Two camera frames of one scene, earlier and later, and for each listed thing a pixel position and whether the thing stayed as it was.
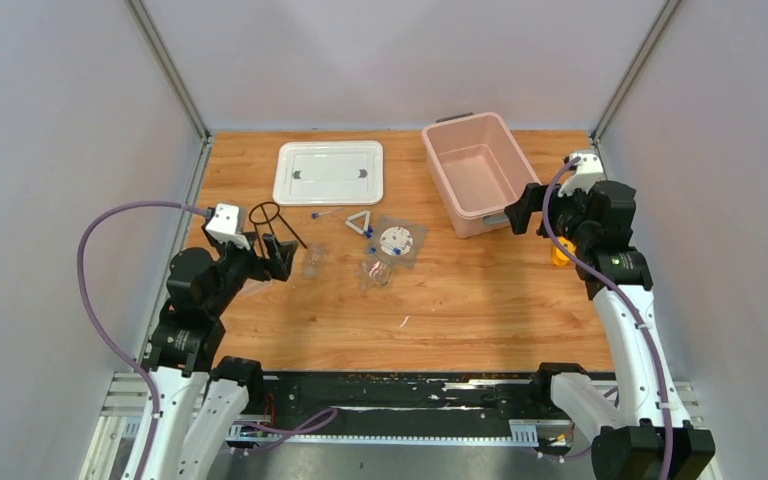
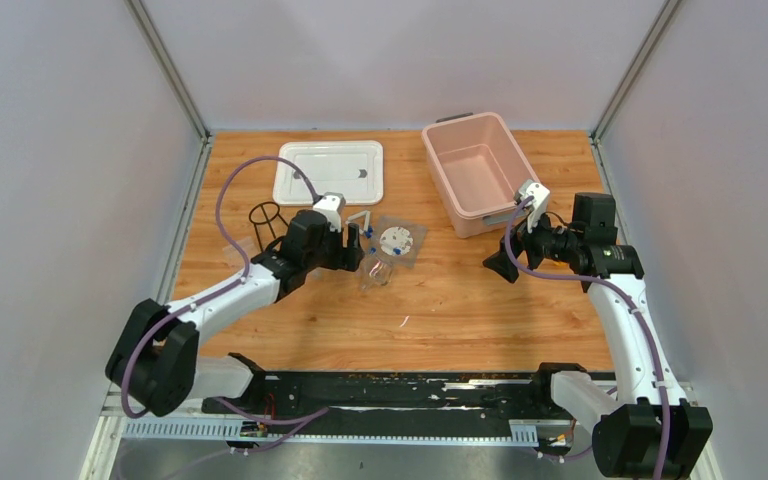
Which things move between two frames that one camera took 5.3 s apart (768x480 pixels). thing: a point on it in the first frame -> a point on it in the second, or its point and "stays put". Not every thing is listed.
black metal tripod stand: (268, 221) stays put
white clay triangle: (354, 226) stays put
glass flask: (374, 273) stays put
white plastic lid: (329, 173) stays put
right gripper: (518, 213) -> (502, 262)
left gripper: (281, 253) -> (346, 257)
